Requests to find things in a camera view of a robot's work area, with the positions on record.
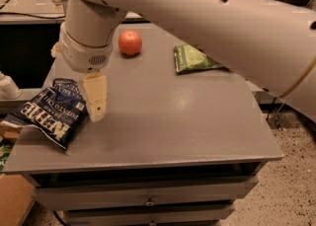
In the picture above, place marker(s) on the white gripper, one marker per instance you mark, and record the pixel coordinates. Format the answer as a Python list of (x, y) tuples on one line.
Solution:
[(83, 56)]

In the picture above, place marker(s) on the blue Kettle chip bag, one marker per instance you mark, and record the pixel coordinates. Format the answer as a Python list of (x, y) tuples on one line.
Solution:
[(57, 111)]

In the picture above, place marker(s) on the green jalapeno chip bag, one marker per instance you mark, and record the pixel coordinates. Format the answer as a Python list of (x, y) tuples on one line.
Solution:
[(189, 59)]

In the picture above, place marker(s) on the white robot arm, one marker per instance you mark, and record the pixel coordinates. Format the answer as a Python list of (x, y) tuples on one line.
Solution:
[(269, 43)]

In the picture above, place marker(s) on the orange fruit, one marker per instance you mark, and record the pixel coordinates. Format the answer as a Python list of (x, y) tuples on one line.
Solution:
[(129, 42)]

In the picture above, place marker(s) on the white pipe at left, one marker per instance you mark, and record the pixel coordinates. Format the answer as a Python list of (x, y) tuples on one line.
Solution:
[(8, 87)]

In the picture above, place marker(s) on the green packet at left edge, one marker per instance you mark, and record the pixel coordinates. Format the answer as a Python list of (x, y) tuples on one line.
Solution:
[(5, 150)]

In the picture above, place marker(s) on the grey drawer cabinet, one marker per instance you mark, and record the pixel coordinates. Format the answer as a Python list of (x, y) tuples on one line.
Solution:
[(159, 126)]

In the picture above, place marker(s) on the top grey drawer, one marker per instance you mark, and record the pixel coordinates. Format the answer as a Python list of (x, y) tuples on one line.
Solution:
[(145, 194)]

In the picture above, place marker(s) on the grey drawer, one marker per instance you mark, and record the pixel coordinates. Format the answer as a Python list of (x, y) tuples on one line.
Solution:
[(150, 216), (145, 194)]

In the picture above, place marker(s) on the brown cardboard box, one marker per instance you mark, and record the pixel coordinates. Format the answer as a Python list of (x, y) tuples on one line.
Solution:
[(15, 200)]

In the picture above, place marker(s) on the lower grey drawer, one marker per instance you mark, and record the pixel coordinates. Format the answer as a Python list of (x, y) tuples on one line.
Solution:
[(150, 216)]

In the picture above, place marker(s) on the grey window ledge rail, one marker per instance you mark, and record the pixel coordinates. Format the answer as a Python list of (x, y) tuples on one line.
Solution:
[(25, 18)]

